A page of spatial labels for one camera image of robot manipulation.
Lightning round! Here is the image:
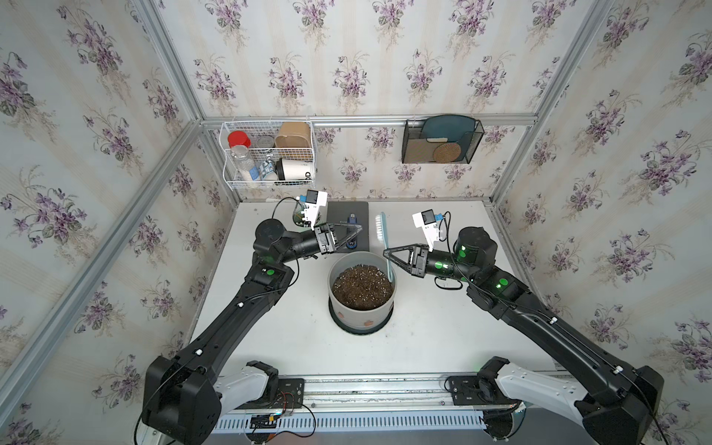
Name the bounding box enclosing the white wire wall basket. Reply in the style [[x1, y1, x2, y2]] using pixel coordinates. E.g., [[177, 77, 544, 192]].
[[218, 120, 317, 190]]

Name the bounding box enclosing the clear plastic bottle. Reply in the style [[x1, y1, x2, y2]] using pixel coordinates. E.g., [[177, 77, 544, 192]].
[[230, 145, 261, 183]]

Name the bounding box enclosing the red lidded jar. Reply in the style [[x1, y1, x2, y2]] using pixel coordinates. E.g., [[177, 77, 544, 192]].
[[227, 131, 251, 148]]

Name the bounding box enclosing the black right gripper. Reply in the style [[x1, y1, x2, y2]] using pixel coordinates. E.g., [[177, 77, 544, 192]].
[[385, 242, 480, 287]]

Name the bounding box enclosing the white black cup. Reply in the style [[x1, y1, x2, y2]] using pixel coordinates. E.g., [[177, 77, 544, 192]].
[[276, 158, 315, 182]]

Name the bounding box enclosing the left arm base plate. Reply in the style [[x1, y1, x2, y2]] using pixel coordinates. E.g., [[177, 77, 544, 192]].
[[239, 378, 305, 410]]

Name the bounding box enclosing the blue black utility knife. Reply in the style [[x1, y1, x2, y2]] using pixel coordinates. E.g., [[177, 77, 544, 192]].
[[346, 213, 360, 250]]

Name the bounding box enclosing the white ceramic pot with soil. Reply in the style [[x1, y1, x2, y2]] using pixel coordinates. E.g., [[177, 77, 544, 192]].
[[327, 251, 397, 336]]

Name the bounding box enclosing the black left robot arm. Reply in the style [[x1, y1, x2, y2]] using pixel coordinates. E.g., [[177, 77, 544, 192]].
[[137, 218, 362, 444]]

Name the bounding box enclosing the dark grey mat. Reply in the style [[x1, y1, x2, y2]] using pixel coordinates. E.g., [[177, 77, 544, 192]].
[[326, 201, 371, 251]]

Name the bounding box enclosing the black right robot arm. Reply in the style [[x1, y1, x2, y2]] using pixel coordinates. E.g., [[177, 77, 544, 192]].
[[383, 226, 664, 444]]

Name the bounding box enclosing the black mesh wall organizer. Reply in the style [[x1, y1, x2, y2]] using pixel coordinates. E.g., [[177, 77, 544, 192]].
[[400, 119, 485, 165]]

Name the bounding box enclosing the green pen holder cup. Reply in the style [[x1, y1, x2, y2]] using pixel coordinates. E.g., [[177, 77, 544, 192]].
[[292, 202, 312, 228]]

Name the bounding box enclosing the dark green pot saucer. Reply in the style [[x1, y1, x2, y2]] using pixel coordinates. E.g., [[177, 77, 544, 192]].
[[329, 302, 396, 337]]

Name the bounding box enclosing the teal plate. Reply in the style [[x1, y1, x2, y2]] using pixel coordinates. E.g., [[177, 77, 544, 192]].
[[421, 114, 478, 163]]

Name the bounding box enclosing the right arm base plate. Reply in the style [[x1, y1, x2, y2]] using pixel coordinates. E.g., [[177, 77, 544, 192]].
[[445, 375, 495, 406]]

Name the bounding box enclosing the round cork coaster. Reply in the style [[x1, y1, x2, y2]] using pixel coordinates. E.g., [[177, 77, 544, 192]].
[[433, 143, 462, 163]]

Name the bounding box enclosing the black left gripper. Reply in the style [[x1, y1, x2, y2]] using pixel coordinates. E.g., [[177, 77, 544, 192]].
[[277, 225, 363, 270]]

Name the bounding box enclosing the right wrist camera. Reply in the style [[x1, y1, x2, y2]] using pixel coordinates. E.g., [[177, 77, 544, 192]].
[[413, 210, 444, 251]]

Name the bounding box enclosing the small circuit board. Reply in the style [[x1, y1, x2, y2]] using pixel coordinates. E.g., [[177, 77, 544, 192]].
[[250, 415, 280, 430]]

